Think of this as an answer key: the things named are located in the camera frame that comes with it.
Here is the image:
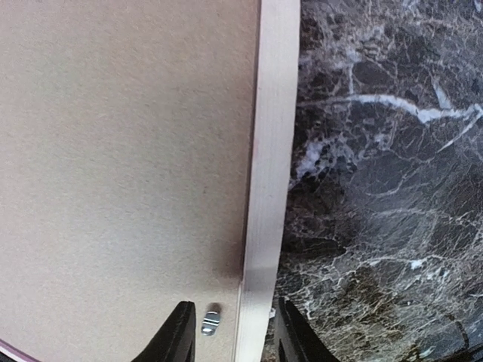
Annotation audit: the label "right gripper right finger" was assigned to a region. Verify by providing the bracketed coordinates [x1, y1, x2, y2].
[274, 298, 339, 362]

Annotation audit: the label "brown cardboard backing board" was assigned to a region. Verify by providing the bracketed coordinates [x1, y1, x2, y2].
[0, 0, 261, 362]

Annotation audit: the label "pink wooden picture frame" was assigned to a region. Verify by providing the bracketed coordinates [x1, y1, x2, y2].
[0, 0, 302, 362]

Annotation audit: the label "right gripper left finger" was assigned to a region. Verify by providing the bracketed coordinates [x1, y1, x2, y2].
[132, 301, 196, 362]

